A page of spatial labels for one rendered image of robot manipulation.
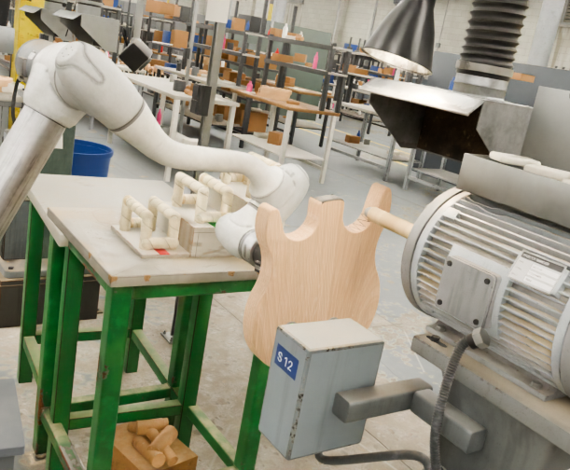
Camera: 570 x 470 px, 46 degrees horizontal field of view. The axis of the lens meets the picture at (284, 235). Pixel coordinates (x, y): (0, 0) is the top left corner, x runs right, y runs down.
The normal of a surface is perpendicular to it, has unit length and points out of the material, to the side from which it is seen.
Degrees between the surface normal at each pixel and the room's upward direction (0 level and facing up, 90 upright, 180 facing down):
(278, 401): 90
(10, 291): 90
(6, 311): 90
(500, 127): 90
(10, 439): 0
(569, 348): 98
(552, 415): 0
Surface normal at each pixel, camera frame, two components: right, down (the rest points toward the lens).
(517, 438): -0.84, 0.28
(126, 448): 0.18, -0.95
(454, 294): -0.82, 0.01
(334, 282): 0.55, 0.34
